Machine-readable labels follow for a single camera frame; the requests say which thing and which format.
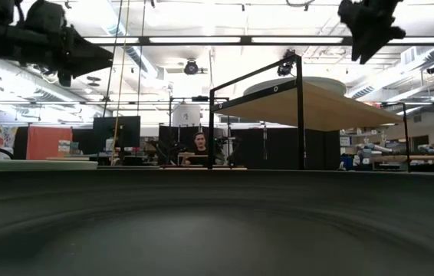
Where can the mint green plate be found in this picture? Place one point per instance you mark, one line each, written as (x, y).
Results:
(29, 165)

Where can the grey plate with white underside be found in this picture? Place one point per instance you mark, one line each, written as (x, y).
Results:
(316, 83)

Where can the round black ceiling camera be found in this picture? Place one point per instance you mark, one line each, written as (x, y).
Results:
(191, 67)

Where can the wooden workbench black legs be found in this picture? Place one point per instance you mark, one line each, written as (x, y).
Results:
(431, 157)

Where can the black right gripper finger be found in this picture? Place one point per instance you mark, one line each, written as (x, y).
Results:
(363, 51)

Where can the black monitor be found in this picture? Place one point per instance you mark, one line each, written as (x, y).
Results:
(125, 132)

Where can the teal grey robot arm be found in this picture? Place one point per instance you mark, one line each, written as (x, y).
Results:
(374, 148)

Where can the wooden shelf black metal frame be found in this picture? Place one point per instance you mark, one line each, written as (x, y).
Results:
(316, 111)

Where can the person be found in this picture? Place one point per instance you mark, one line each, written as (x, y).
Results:
(200, 147)

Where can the black plate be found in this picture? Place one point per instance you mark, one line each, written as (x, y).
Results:
(217, 230)

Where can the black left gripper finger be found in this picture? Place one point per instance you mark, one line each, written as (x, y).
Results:
(90, 57)

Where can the black hanging camera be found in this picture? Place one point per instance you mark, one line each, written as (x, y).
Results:
(285, 67)

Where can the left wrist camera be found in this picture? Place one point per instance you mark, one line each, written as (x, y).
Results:
(44, 15)

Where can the orange partition panel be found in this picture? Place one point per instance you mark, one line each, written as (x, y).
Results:
(48, 142)

